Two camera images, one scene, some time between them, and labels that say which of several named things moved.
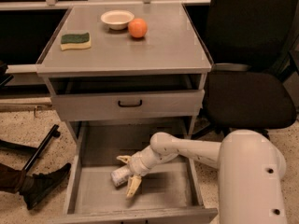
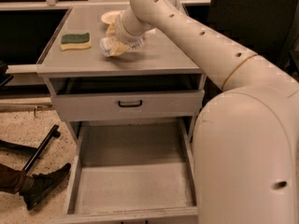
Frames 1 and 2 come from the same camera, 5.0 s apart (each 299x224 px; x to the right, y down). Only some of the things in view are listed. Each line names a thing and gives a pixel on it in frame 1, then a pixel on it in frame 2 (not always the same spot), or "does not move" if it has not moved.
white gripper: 138,164 -> 121,35
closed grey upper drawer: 167,102 does not move
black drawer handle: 129,105 does not move
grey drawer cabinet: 126,73 does not move
